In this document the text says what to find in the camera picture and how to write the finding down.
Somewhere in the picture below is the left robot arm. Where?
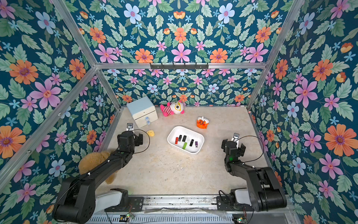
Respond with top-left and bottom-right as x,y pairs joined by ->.
52,130 -> 143,224

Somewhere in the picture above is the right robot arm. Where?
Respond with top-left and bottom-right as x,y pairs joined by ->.
219,133 -> 287,211

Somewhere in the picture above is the pink striped plush toy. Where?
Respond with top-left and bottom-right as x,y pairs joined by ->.
160,101 -> 185,117

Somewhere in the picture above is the black hook rail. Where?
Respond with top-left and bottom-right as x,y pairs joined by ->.
150,63 -> 209,70

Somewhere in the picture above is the white storage box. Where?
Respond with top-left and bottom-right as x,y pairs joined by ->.
167,126 -> 205,155

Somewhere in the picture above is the aluminium frame corner post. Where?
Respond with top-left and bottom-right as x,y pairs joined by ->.
246,1 -> 305,111

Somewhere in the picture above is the white mini drawer cabinet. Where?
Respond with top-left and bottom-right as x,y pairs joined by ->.
127,96 -> 158,128

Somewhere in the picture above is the yellow small toy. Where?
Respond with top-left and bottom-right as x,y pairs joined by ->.
147,130 -> 155,137

